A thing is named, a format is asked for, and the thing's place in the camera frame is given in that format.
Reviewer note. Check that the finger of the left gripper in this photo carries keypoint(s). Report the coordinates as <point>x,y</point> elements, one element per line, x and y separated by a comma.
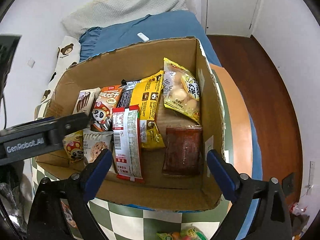
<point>69,124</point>

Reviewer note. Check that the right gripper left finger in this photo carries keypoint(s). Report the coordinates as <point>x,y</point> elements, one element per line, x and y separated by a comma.
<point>93,175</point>

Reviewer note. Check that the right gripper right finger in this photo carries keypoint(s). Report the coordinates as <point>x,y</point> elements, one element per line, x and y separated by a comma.
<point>224,174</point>

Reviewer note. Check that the yellow guoba snack bag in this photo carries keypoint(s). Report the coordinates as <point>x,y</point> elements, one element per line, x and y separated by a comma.
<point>74,146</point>

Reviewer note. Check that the white cookie snack packet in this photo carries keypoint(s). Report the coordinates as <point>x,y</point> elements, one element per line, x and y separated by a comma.
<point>95,143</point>

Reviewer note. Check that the white chocolate stick box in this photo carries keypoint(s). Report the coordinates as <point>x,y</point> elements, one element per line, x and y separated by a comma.
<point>86,100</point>

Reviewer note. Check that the orange sunflower seed panda bag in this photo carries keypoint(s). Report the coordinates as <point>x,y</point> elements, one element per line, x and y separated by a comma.
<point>107,100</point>

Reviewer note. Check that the dark red jerky packet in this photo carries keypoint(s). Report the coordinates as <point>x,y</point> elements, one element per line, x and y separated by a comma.
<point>183,150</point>

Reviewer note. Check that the colourful candy bag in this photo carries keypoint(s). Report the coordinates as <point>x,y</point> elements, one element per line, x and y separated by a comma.
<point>191,233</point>

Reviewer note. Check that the red white long snack packet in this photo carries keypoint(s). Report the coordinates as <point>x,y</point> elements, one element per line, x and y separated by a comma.
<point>126,136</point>

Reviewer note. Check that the black yellow large snack bag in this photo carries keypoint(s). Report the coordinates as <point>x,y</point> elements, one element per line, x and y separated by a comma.
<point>145,93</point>

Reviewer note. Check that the yellow clear puff snack bag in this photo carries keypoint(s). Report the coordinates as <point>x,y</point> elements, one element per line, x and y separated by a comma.
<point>181,90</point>

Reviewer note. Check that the green white checkered mat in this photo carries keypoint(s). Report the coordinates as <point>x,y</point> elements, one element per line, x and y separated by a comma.
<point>124,222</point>

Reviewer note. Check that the black floor socket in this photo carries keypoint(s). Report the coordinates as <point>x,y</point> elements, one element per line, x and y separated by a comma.
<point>288,184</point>

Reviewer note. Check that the bear print pillow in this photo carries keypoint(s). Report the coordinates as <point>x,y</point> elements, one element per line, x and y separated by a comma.
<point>68,55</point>

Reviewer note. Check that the blue milk cardboard box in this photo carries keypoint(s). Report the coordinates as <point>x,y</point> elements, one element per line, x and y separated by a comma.
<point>158,191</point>

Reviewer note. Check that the white remote control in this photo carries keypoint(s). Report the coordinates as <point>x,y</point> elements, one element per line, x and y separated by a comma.
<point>143,37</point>

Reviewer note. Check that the grey white pillow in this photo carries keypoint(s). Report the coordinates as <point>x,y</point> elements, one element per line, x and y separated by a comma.
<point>104,13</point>

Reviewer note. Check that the white door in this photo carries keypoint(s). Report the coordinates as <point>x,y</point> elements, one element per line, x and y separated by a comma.
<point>231,17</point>

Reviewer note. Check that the wall switch plate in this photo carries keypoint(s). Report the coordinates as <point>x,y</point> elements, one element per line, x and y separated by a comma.
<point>31,63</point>

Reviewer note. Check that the white wall outlet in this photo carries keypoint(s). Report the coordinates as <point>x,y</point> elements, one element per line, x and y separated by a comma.
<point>311,177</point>

